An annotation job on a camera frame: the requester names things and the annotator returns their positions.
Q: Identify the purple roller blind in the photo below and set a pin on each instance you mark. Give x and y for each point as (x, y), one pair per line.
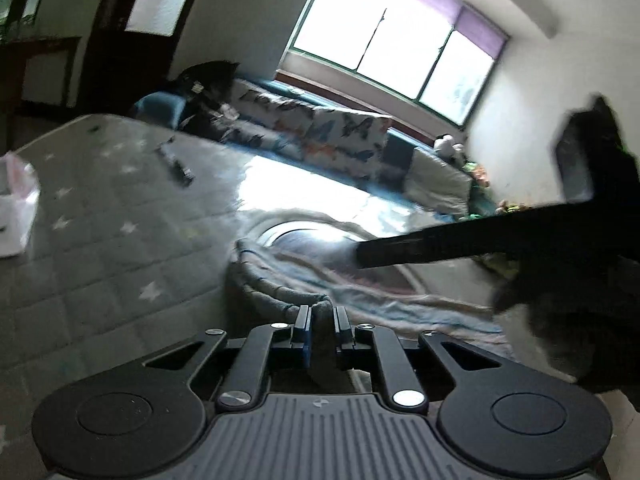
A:
(435, 0)

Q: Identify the pile of colourful toys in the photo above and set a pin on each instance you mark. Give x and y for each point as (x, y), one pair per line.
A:
(492, 200)

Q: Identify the blue stool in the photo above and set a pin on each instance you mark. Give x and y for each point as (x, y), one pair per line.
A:
(160, 107)

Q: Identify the white plastic bag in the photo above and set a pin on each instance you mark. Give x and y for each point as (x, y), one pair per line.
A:
(15, 205)

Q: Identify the grey star quilted mattress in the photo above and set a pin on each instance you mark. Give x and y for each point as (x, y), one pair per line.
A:
(100, 260)

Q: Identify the window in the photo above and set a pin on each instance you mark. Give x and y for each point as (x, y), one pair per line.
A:
(400, 45)

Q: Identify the butterfly printed blanket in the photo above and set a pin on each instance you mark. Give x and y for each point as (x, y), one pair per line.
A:
(320, 130)

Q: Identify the striped grey blue garment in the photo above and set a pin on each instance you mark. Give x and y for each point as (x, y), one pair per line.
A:
(280, 280)

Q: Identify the blue window seat pad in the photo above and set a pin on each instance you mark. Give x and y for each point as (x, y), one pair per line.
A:
(400, 152)

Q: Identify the black bag pile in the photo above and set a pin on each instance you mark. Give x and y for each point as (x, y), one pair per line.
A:
(207, 95)

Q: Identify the small dark stick object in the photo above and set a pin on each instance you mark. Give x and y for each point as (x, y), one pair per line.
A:
(175, 162)

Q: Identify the grey cushion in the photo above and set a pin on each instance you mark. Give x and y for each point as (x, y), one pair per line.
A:
(440, 185)

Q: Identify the white plush toy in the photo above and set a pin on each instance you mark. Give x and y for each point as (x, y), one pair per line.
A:
(446, 147)

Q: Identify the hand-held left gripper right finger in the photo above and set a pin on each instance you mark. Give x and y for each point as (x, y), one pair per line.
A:
(340, 332)

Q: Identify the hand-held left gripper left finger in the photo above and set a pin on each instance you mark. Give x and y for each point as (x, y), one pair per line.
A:
(306, 334)

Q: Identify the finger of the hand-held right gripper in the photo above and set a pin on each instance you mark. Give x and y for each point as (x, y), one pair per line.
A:
(440, 242)

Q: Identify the dark door with glass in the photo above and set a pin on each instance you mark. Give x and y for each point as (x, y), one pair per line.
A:
(130, 35)

